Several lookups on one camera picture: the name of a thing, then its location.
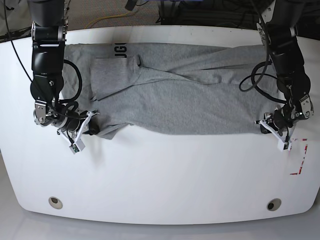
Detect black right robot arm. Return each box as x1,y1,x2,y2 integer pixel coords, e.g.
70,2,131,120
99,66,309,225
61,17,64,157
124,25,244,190
27,0,99,144

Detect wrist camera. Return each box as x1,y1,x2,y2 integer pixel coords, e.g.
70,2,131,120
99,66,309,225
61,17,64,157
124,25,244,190
69,139,85,154
277,139,292,152

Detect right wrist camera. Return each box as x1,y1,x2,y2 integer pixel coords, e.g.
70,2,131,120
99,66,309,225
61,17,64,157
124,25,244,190
69,139,85,154

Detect red tape rectangle marker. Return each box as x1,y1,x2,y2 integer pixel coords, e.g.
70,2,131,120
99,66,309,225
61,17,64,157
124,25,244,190
289,138,309,176

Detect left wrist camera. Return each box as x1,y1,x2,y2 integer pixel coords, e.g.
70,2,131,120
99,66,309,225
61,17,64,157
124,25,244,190
277,139,292,152

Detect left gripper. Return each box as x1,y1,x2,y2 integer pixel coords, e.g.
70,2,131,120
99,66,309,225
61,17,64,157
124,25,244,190
254,111,298,142

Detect table cable grommet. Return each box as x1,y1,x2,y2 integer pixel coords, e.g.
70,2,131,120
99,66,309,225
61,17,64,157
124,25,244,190
266,198,282,212
48,197,63,210

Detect black tripod rod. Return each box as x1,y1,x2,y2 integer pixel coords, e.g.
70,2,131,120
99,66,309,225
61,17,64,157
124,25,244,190
0,26,31,43

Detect yellow cable on floor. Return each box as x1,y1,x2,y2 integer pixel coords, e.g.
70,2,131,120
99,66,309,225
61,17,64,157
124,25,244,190
86,9,133,28

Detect grey T-shirt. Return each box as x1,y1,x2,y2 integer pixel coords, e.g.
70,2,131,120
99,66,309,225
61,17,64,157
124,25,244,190
64,43,276,140

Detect left table cable grommet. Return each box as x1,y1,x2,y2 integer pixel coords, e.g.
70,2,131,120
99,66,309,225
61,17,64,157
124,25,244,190
48,197,63,210

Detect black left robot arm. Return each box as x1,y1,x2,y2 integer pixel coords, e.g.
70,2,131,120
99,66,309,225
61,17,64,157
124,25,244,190
240,0,314,150

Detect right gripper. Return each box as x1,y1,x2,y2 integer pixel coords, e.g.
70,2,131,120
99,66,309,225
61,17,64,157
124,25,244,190
57,110,100,144

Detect right table cable grommet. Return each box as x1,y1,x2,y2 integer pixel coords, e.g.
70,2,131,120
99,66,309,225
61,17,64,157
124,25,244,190
266,198,282,212

